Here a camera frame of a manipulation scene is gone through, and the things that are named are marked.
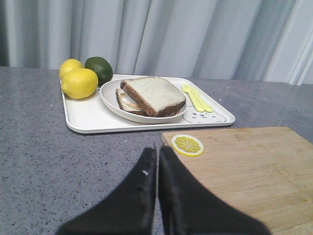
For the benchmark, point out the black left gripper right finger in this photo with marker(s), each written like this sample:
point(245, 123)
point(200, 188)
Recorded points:
point(188, 208)

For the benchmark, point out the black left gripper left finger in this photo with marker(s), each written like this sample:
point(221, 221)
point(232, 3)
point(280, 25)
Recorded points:
point(127, 210)

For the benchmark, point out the white bread slice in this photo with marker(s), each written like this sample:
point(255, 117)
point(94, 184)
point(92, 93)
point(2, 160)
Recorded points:
point(155, 95)

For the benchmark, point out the white plate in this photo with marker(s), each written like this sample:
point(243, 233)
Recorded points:
point(108, 96)

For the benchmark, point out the white bear tray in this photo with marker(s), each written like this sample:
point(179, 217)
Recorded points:
point(90, 115)

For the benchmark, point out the lemon slice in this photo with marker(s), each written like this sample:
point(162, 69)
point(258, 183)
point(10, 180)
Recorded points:
point(187, 145)

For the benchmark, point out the wooden cutting board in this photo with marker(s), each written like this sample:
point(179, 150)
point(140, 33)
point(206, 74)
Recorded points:
point(266, 173)

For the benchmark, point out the yellow plastic fork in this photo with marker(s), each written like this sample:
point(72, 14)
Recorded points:
point(197, 105)

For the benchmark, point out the fried egg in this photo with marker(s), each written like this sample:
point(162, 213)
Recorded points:
point(128, 101)

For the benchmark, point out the yellow lemon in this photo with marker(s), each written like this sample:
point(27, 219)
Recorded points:
point(79, 83)
point(69, 65)

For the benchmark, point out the green lime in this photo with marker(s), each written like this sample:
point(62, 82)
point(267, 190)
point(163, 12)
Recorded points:
point(101, 67)

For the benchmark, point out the grey curtain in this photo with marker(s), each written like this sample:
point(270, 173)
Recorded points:
point(256, 40)

